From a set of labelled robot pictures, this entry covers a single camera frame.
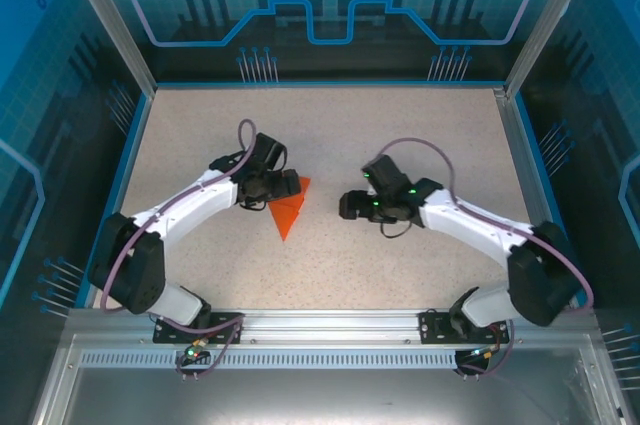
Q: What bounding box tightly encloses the cable connector green light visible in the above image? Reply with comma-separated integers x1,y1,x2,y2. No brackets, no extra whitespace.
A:
182,338,211,364
469,343,501,361

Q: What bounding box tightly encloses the right cable connector green light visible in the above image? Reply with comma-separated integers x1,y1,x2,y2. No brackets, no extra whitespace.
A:
469,343,501,361

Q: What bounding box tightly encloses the orange square paper sheet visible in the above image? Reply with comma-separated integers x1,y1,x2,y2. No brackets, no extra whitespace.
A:
267,175,312,243

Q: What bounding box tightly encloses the grey metal sheet panel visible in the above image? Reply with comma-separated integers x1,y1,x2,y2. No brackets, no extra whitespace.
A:
29,334,626,425

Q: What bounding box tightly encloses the aluminium side rail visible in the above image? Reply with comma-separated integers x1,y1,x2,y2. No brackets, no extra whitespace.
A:
492,87,575,309

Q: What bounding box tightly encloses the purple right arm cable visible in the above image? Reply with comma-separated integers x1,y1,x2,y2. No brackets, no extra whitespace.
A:
375,137,596,380

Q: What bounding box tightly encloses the left cable connector green light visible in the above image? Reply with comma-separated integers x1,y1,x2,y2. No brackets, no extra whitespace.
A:
182,338,211,364

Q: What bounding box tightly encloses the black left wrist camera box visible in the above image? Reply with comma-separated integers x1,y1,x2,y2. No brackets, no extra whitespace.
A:
247,133,290,174

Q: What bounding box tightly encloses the thin black right gripper cable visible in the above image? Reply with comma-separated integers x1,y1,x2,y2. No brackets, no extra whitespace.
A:
379,219,414,241

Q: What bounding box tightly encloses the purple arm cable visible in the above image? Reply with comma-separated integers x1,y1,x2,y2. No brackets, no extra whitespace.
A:
375,137,596,380
99,118,257,381

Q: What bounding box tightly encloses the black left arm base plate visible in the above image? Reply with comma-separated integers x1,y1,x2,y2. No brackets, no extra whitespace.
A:
153,312,246,345

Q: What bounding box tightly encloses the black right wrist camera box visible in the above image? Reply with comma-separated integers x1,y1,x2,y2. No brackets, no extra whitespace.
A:
360,155,414,195

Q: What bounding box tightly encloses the aluminium frame post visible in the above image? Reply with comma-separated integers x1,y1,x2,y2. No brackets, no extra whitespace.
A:
55,0,159,95
503,0,601,97

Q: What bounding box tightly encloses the aluminium mounting rail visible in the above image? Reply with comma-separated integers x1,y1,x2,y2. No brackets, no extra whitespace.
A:
67,308,601,346

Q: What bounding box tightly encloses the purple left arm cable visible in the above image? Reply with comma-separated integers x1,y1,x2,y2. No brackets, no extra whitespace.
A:
99,118,257,381

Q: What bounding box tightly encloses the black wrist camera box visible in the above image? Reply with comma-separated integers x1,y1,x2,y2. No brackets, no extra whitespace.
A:
247,133,290,174
360,155,414,195

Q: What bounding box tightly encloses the aluminium left frame post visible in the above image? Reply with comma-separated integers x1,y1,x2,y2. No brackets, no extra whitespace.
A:
55,0,159,95

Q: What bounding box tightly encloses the aluminium right frame post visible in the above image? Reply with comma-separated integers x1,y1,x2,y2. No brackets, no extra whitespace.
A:
503,0,601,97

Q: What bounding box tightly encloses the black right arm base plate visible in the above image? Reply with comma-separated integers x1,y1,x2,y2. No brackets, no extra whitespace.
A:
418,309,507,345

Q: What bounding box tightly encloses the slotted metal cable duct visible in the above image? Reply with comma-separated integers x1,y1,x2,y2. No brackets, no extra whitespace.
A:
79,350,464,371

